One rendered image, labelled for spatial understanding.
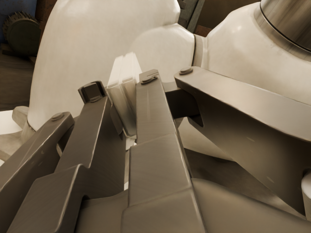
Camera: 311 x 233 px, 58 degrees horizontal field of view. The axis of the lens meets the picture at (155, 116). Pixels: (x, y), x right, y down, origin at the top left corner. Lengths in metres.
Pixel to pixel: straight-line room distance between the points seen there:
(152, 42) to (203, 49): 0.07
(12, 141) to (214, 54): 0.28
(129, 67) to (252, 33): 0.19
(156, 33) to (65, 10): 0.10
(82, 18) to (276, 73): 0.21
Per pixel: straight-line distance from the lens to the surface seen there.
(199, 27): 3.26
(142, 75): 0.16
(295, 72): 0.32
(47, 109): 0.35
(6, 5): 3.00
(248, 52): 0.31
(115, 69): 0.17
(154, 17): 0.32
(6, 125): 0.51
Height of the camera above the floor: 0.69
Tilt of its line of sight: 19 degrees down
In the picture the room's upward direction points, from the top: 18 degrees clockwise
